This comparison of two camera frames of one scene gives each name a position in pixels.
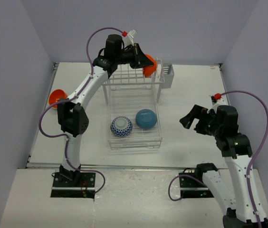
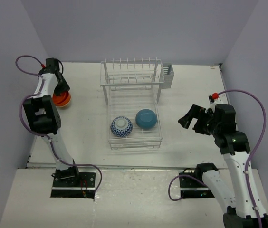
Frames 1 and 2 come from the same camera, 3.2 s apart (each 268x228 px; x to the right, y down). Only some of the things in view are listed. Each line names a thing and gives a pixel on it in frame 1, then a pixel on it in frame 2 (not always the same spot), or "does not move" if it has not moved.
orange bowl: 148,71 to 62,100
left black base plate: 83,187 does not move
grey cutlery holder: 169,74 does not move
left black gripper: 143,61 to 64,88
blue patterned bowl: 121,126 does not move
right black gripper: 198,112 does not move
